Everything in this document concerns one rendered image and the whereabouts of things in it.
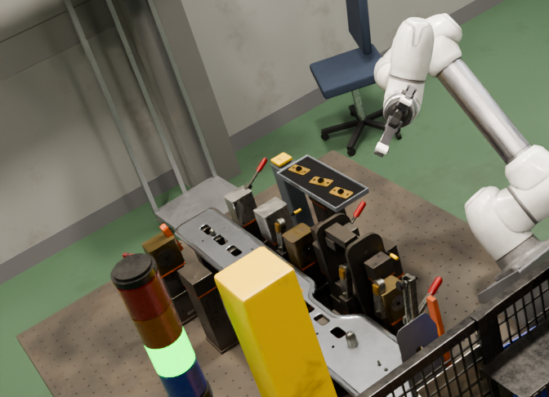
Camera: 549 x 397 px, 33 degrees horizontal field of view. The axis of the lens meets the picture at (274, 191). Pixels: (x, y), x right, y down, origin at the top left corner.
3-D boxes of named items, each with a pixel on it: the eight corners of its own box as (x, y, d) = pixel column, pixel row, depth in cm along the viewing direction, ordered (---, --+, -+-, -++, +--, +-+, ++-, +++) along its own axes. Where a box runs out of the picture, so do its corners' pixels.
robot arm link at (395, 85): (377, 122, 259) (386, 77, 255) (382, 113, 274) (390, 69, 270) (416, 130, 257) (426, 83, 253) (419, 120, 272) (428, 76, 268)
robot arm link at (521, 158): (536, 223, 313) (591, 183, 308) (537, 226, 297) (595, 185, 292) (396, 46, 323) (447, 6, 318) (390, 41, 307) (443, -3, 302)
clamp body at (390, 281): (395, 375, 300) (370, 287, 280) (421, 356, 303) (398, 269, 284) (408, 385, 295) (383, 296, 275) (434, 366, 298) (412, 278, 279)
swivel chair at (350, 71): (380, 99, 601) (345, -40, 552) (430, 123, 559) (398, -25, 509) (309, 137, 586) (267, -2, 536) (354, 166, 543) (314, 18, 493)
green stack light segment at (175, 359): (149, 363, 154) (136, 336, 150) (184, 341, 156) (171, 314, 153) (167, 384, 148) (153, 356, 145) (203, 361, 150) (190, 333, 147)
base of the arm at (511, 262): (529, 255, 321) (519, 242, 322) (556, 239, 300) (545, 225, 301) (490, 285, 316) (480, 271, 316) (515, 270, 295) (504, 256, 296)
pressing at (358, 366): (165, 234, 352) (164, 231, 351) (215, 206, 359) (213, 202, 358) (392, 430, 243) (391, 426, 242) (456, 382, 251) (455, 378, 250)
